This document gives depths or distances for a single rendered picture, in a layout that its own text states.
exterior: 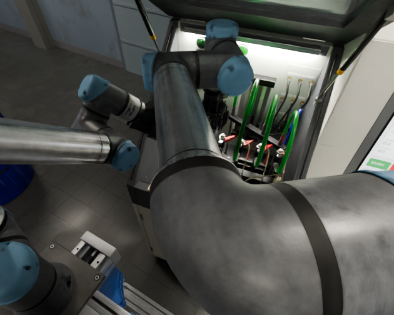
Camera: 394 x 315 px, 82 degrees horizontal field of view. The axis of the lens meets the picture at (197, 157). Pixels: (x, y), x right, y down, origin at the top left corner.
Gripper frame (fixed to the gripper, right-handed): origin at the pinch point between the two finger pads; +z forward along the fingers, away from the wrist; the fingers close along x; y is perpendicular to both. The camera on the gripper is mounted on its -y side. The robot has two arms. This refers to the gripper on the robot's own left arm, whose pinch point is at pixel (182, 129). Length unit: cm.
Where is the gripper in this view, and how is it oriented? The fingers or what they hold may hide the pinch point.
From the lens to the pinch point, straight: 84.1
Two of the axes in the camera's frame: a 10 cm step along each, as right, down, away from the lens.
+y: -5.3, 8.4, 1.3
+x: 5.6, 4.6, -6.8
